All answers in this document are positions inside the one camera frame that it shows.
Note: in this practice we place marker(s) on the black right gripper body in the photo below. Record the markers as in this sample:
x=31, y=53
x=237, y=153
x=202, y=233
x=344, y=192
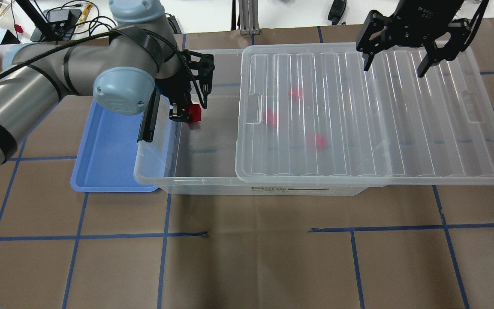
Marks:
x=418, y=20

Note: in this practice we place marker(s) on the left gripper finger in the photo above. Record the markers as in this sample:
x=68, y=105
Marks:
x=179, y=115

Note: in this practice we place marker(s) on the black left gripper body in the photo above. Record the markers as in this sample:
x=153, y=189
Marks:
x=176, y=87

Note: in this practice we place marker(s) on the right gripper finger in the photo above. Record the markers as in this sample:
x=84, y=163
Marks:
x=368, y=54
x=433, y=57

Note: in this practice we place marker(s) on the red block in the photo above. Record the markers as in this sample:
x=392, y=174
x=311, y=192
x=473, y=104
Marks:
x=194, y=126
x=195, y=113
x=317, y=142
x=271, y=118
x=296, y=95

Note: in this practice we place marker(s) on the clear plastic box lid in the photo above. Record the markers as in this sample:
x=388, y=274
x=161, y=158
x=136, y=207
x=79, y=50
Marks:
x=440, y=128

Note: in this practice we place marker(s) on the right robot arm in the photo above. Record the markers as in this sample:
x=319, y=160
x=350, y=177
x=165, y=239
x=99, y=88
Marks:
x=430, y=24

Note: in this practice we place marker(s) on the clear plastic storage box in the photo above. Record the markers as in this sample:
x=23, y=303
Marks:
x=235, y=153

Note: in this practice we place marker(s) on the blue plastic tray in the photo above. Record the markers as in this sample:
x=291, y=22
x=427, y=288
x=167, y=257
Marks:
x=111, y=158

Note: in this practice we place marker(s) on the black box latch handle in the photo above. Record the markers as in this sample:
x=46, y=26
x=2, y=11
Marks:
x=149, y=119

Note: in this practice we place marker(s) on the aluminium frame post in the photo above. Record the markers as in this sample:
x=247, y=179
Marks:
x=248, y=17

